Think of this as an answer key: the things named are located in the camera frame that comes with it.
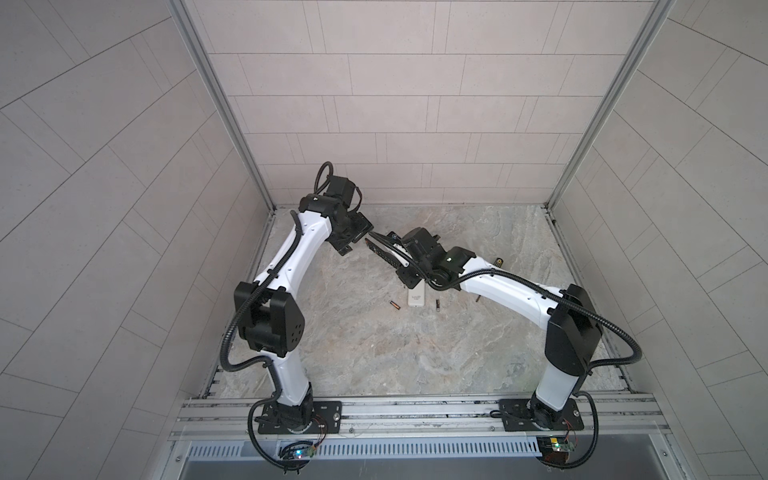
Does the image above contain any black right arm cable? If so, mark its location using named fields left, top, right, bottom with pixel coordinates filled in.
left=383, top=230, right=643, bottom=470

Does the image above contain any aluminium corner post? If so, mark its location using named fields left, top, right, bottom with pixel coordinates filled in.
left=544, top=0, right=676, bottom=211
left=168, top=0, right=276, bottom=213

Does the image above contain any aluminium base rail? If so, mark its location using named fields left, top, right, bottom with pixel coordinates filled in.
left=155, top=391, right=694, bottom=479

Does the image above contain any aluminium corner post right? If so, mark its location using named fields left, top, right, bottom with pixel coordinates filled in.
left=544, top=0, right=676, bottom=211

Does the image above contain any circuit board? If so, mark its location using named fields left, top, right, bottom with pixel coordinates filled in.
left=536, top=436, right=578, bottom=465
left=279, top=440, right=319, bottom=462

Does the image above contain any white remote control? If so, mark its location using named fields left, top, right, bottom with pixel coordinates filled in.
left=407, top=281, right=425, bottom=307

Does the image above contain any left circuit board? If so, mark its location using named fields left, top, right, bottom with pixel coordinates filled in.
left=279, top=440, right=319, bottom=462

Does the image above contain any right circuit board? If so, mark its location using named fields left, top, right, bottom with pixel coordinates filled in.
left=536, top=436, right=578, bottom=465

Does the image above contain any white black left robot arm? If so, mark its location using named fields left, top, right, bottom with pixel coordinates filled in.
left=219, top=174, right=373, bottom=433

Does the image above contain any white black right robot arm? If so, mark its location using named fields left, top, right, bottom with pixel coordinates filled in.
left=386, top=227, right=603, bottom=429

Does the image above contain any aluminium corner post left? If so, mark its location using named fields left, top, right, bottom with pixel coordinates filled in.
left=168, top=0, right=276, bottom=213

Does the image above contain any black remote control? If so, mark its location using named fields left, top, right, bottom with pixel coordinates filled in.
left=365, top=235, right=408, bottom=275

